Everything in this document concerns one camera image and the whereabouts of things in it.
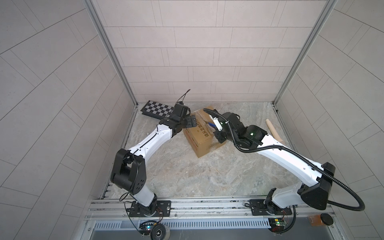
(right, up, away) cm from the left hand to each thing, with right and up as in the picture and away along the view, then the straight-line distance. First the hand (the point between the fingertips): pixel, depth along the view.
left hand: (191, 117), depth 87 cm
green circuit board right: (+40, -49, -19) cm, 66 cm away
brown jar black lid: (+55, -42, -25) cm, 74 cm away
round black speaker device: (-11, -43, -30) cm, 54 cm away
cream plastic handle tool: (+53, -10, +10) cm, 55 cm away
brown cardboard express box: (+6, -11, -9) cm, 15 cm away
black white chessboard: (-27, +6, +22) cm, 35 cm away
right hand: (+12, -5, -13) cm, 19 cm away
